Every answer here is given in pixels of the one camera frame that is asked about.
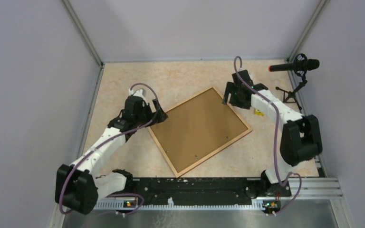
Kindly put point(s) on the microphone tripod stand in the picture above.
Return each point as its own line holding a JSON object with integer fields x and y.
{"x": 290, "y": 96}

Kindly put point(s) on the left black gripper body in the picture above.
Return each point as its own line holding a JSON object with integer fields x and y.
{"x": 146, "y": 115}

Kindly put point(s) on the yellow owl toy block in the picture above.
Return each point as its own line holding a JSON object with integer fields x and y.
{"x": 258, "y": 112}

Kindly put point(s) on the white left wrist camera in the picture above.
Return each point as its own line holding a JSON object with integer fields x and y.
{"x": 139, "y": 93}

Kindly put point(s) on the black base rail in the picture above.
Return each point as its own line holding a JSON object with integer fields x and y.
{"x": 203, "y": 191}

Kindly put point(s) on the brown backing board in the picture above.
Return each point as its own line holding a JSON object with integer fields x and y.
{"x": 198, "y": 129}

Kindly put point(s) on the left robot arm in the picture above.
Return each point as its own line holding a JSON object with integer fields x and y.
{"x": 79, "y": 186}

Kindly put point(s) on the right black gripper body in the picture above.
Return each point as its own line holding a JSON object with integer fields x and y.
{"x": 234, "y": 99}

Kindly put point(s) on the wooden picture frame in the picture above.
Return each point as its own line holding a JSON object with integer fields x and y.
{"x": 176, "y": 170}

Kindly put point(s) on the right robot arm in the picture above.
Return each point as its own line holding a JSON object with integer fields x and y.
{"x": 297, "y": 137}

